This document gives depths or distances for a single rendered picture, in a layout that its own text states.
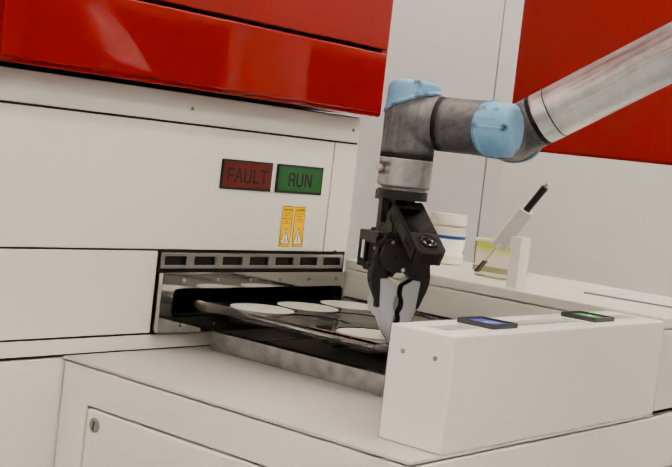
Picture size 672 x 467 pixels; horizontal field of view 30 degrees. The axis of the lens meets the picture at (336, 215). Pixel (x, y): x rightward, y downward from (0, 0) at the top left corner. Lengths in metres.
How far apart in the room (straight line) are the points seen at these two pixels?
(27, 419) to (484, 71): 3.67
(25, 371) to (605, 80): 0.90
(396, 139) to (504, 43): 3.65
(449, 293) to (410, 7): 2.79
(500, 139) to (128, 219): 0.58
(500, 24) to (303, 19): 3.31
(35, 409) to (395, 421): 0.57
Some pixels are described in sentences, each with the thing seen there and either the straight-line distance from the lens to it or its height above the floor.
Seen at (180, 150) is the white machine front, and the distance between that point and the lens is 1.95.
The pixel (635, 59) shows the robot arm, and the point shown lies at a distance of 1.76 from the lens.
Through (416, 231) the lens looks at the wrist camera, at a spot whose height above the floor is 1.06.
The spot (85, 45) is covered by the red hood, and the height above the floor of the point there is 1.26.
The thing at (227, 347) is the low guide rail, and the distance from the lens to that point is 1.99.
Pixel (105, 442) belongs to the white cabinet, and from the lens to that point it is 1.80.
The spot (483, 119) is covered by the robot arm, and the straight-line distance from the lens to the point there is 1.68.
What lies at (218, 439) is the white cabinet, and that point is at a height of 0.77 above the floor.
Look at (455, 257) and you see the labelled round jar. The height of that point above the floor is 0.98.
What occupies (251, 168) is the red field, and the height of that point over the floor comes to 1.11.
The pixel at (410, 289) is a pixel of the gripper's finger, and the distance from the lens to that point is 1.75.
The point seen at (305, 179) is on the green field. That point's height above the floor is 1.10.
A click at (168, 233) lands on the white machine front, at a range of 1.95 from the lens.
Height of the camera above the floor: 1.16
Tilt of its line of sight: 3 degrees down
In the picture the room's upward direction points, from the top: 6 degrees clockwise
